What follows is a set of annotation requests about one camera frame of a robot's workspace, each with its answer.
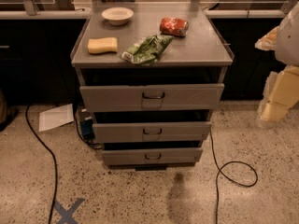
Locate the green chip bag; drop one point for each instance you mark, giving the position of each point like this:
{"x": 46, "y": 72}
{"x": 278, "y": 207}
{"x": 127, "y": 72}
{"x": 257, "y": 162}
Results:
{"x": 148, "y": 50}

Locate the grey drawer cabinet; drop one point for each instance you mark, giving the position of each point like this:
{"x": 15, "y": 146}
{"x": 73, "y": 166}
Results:
{"x": 198, "y": 58}

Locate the grey middle drawer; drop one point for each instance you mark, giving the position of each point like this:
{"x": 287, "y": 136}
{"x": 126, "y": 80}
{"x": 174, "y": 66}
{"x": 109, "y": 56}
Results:
{"x": 151, "y": 132}

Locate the white paper sheet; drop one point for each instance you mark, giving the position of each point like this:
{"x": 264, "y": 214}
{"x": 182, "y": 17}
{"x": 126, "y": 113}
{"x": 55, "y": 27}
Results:
{"x": 55, "y": 117}

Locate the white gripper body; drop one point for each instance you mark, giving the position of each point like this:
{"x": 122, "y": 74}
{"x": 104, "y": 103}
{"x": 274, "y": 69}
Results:
{"x": 289, "y": 44}

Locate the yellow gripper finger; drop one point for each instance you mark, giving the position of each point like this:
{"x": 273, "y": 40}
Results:
{"x": 268, "y": 41}
{"x": 271, "y": 112}

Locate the white bowl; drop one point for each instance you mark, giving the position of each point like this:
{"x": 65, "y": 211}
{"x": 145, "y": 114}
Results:
{"x": 117, "y": 15}

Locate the crushed red soda can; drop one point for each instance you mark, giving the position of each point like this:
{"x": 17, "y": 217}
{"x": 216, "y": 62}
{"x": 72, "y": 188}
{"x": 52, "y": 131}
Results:
{"x": 174, "y": 26}

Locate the blue power box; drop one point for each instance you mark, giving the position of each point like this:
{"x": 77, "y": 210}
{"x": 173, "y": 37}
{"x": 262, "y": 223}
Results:
{"x": 85, "y": 122}

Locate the grey bottom drawer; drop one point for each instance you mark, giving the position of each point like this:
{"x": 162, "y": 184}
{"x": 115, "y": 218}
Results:
{"x": 151, "y": 156}

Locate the grey top drawer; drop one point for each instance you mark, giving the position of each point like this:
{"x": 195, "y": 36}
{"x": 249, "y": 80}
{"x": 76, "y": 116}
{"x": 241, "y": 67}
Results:
{"x": 151, "y": 97}

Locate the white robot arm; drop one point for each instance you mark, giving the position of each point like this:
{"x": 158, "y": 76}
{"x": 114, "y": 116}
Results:
{"x": 287, "y": 47}

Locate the grey drawer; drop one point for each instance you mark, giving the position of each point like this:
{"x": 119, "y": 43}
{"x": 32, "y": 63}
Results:
{"x": 151, "y": 156}
{"x": 151, "y": 97}
{"x": 151, "y": 132}

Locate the yellow sponge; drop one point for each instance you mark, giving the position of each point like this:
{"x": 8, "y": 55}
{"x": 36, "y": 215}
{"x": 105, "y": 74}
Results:
{"x": 102, "y": 45}

